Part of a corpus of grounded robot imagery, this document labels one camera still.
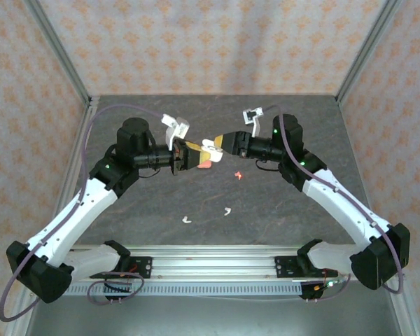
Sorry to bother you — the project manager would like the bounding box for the white earbud charging case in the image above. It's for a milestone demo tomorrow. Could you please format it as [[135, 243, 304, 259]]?
[[201, 139, 225, 164]]

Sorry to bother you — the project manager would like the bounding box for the aluminium side rail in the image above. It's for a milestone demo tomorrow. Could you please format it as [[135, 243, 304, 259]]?
[[52, 96, 99, 218]]

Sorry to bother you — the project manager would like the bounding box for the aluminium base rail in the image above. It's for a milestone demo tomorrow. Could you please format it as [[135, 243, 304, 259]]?
[[71, 244, 353, 281]]

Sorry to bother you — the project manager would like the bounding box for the grey slotted cable duct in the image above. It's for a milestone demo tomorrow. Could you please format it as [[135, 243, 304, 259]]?
[[61, 282, 304, 297]]

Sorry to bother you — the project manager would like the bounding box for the aluminium frame post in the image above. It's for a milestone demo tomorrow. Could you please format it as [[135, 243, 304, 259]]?
[[23, 0, 94, 106], [335, 0, 405, 106]]

